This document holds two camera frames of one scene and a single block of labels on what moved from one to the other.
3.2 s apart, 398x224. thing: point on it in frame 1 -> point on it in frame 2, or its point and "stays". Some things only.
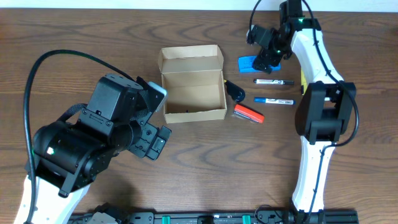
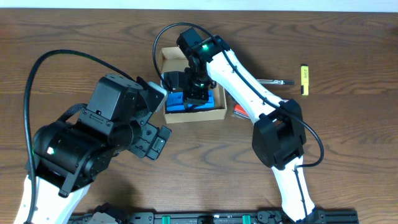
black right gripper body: x=265 y=58 -> x=195 y=99
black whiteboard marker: x=275 y=81 stays
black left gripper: x=150 y=141 stays
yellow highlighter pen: x=303 y=81 stays
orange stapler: x=249 y=114 stays
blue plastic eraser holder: x=245 y=65 -> x=175 y=101
